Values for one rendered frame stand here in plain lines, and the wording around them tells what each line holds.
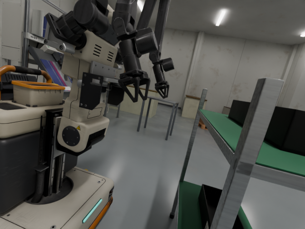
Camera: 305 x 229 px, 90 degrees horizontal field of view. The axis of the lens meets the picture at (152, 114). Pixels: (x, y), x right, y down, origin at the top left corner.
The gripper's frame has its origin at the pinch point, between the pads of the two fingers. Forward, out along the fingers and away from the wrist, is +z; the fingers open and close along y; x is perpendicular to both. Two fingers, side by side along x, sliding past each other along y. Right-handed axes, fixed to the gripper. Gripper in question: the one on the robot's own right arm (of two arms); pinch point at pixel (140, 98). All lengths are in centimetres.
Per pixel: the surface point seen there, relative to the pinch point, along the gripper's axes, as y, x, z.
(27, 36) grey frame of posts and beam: 106, 169, -113
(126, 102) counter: 425, 210, -10
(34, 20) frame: 121, 167, -138
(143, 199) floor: 71, 47, 90
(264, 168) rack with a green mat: -21.0, -28.2, 17.9
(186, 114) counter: 617, 41, 95
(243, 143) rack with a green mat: -20.9, -25.5, 12.9
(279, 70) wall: 943, -450, 2
